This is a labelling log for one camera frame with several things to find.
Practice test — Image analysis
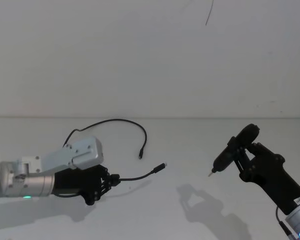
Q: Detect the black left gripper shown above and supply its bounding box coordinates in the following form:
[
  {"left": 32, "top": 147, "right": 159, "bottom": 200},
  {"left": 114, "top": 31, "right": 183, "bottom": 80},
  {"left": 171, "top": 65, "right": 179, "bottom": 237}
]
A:
[{"left": 53, "top": 164, "right": 121, "bottom": 207}]

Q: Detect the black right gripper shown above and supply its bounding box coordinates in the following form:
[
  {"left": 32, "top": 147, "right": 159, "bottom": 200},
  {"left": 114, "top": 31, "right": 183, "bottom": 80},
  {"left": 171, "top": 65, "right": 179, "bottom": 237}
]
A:
[{"left": 226, "top": 135, "right": 300, "bottom": 216}]

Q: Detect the black pen-shaped power tool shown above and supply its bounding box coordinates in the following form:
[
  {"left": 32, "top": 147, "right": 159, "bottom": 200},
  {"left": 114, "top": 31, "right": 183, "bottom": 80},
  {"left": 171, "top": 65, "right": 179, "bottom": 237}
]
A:
[{"left": 208, "top": 123, "right": 262, "bottom": 178}]

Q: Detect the black cable with silver-tipped plug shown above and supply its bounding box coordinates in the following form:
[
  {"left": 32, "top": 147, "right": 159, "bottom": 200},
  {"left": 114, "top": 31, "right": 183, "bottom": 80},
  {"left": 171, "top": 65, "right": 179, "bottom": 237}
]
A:
[{"left": 109, "top": 162, "right": 168, "bottom": 186}]

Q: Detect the white table cloth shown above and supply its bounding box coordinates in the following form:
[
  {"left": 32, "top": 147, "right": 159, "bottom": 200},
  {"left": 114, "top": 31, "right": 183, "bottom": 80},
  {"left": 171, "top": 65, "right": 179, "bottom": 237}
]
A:
[{"left": 0, "top": 115, "right": 300, "bottom": 240}]

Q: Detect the thin black loose cable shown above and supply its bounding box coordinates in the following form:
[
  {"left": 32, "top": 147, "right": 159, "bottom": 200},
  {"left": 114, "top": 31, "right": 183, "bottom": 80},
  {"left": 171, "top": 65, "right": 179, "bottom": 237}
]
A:
[{"left": 63, "top": 118, "right": 148, "bottom": 160}]

